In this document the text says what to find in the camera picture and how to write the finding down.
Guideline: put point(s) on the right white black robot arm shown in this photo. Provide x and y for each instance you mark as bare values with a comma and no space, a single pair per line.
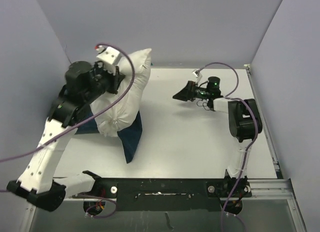
244,120

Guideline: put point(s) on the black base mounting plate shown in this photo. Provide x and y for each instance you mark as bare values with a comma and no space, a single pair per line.
172,194

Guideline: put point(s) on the white pillow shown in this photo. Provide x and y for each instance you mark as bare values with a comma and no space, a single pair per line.
123,114

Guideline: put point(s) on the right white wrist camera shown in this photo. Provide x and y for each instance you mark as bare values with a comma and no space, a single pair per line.
198,75

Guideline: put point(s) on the dark blue embroidered pillowcase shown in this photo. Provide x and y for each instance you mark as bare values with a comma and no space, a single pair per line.
130,136

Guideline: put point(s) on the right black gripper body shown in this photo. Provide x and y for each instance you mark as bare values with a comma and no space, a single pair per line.
202,92

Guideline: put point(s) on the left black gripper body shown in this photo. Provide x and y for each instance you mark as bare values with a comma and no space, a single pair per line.
106,81

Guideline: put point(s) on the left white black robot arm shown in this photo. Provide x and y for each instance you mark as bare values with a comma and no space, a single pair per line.
84,83

